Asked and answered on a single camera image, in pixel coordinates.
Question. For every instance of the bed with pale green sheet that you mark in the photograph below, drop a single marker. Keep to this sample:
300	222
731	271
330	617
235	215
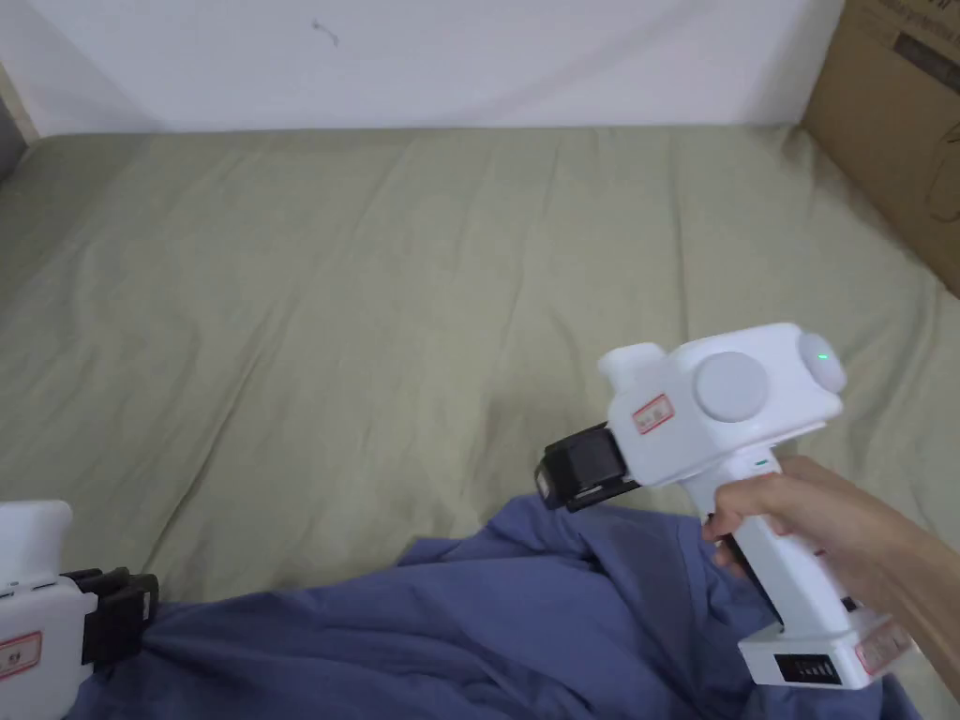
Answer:
315	300

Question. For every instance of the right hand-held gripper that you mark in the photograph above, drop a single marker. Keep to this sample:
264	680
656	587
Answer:
720	420

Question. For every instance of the person's right forearm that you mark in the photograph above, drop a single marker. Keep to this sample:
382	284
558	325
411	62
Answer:
911	570

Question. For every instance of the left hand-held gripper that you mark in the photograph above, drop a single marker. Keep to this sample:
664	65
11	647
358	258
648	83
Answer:
34	622

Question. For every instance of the dark blue shirt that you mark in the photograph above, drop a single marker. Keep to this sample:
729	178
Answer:
465	637

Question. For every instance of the brown cardboard carton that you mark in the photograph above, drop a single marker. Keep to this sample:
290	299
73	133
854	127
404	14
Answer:
900	127

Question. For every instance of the person's right hand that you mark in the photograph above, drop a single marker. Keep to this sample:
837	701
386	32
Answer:
795	517

